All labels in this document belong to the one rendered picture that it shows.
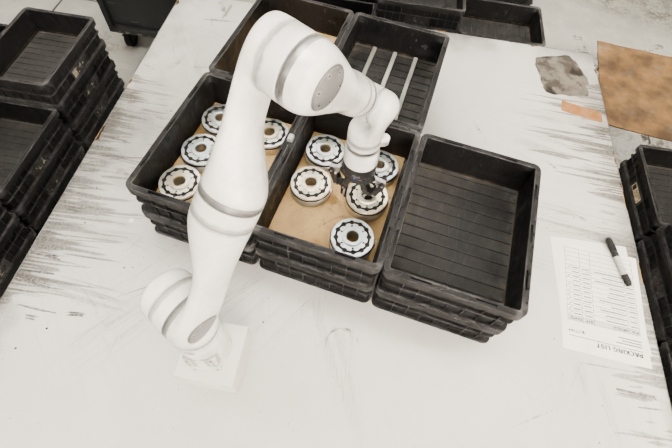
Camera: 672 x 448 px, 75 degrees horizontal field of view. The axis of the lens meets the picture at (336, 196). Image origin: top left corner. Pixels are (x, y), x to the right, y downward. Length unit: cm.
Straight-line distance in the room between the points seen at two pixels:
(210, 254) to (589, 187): 120
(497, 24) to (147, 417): 224
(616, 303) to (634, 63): 222
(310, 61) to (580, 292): 104
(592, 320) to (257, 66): 107
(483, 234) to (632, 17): 283
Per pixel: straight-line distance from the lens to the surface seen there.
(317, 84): 48
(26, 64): 222
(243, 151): 56
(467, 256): 110
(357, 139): 86
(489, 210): 118
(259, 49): 50
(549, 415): 120
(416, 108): 134
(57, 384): 122
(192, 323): 70
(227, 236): 59
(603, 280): 139
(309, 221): 107
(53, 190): 204
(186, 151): 119
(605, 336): 132
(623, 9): 382
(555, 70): 183
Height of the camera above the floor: 177
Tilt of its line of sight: 58 degrees down
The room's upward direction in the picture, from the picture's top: 6 degrees clockwise
